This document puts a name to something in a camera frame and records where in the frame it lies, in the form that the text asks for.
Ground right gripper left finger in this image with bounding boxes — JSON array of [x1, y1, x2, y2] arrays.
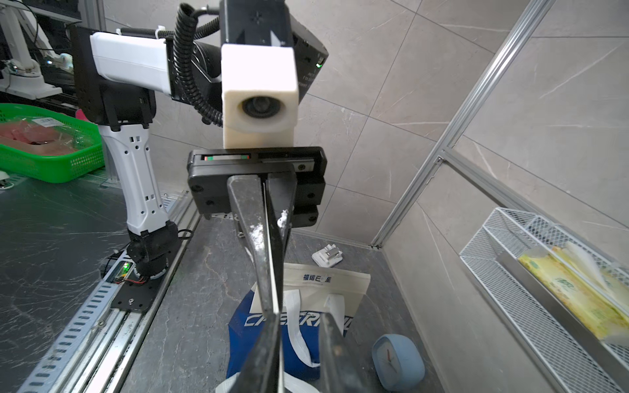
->
[[240, 314, 283, 390]]

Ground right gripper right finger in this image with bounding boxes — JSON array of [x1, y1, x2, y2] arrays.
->
[[319, 313, 369, 392]]

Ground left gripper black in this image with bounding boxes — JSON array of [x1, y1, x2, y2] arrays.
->
[[188, 147, 328, 314]]

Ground blue white paper bag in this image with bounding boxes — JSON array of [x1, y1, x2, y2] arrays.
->
[[227, 264, 371, 381]]

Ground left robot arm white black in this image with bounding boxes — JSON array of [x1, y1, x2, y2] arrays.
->
[[70, 1, 329, 312]]

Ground small grey white device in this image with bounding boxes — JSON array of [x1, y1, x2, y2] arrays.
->
[[311, 244, 343, 268]]

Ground green plastic basket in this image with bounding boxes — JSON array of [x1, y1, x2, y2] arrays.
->
[[1, 103, 105, 183]]

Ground yellow wipes pack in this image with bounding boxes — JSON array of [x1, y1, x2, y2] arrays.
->
[[519, 242, 628, 346]]

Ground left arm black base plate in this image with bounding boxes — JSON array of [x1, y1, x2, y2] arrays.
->
[[100, 249, 172, 314]]

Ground white wire mesh basket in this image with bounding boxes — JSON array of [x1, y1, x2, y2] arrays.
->
[[460, 208, 628, 392]]

